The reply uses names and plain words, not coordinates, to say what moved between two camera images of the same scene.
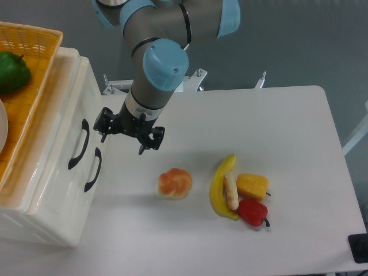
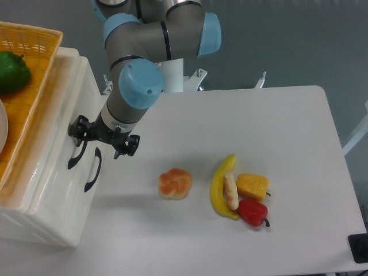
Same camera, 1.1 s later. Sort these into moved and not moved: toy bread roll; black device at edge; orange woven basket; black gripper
Moved: black gripper
Not moved: toy bread roll; orange woven basket; black device at edge
